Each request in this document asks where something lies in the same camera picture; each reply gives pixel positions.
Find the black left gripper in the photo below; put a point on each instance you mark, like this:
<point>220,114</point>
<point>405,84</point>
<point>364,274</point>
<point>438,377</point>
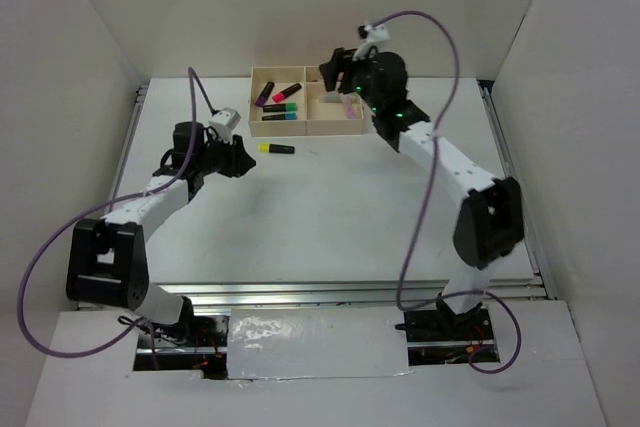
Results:
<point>239,161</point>

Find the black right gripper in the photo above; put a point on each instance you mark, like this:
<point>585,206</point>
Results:
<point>341,62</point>

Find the pastel green translucent highlighter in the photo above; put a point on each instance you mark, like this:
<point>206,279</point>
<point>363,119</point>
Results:
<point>330,97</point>

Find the pastel purple translucent highlighter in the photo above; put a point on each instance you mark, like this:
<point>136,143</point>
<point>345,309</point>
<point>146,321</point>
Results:
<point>350,111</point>

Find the black pink-capped highlighter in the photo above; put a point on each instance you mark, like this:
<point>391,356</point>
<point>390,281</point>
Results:
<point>286,93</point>

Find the black green-capped highlighter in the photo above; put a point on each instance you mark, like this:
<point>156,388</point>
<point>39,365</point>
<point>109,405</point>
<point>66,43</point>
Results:
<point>280,108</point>

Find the black blue-capped highlighter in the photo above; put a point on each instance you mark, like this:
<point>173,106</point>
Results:
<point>280,117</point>

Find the black purple-capped highlighter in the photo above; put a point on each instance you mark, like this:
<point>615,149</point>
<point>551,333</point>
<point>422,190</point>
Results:
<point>264,94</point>

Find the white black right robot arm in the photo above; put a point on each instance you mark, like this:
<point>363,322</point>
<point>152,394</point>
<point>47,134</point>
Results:
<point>490,222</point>

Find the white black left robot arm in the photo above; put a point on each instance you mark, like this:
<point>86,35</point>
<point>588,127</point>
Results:
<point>108,262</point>

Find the black yellow-capped highlighter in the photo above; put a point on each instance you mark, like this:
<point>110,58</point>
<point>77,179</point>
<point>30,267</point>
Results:
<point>276,148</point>

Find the wooden compartment tray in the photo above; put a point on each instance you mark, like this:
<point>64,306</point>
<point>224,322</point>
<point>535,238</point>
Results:
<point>313,117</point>

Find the white front cover panel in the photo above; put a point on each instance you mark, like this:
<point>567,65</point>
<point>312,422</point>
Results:
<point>320,343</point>

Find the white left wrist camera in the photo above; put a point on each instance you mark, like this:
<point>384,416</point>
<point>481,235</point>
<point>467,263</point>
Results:
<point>222,125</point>

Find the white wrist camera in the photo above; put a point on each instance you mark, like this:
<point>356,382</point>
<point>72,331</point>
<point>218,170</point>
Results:
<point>222,125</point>
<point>374,37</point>

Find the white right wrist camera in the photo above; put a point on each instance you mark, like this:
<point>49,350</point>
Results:
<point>374,37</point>

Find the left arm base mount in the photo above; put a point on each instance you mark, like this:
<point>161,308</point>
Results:
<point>203,332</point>

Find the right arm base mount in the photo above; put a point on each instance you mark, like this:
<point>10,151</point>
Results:
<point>442,325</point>

